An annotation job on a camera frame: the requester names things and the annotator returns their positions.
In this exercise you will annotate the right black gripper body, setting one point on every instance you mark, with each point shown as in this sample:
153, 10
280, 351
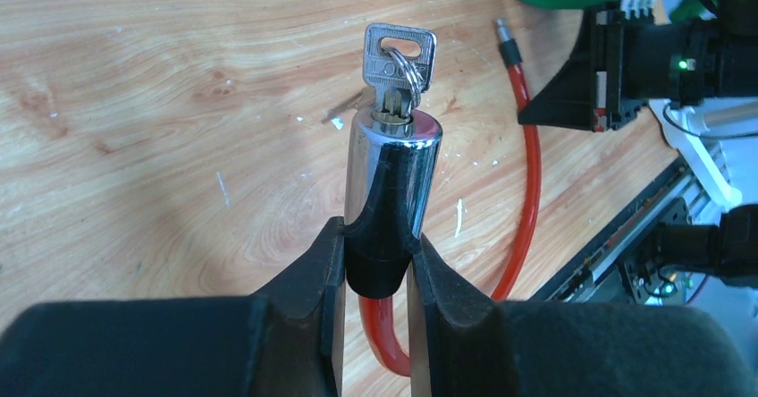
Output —
633, 60

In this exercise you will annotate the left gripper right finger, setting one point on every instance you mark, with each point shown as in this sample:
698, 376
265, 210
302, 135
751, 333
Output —
463, 343

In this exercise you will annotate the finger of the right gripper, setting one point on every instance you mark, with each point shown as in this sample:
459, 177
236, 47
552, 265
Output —
567, 101

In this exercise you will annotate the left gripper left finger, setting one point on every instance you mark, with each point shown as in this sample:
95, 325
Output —
285, 339

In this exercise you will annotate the silver key with ring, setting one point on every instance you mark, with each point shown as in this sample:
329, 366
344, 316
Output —
399, 80

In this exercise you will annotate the red cable lock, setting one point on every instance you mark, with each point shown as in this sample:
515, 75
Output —
390, 173

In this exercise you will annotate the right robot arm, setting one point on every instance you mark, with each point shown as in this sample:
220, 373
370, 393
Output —
728, 250

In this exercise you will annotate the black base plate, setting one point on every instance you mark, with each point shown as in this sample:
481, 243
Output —
607, 267

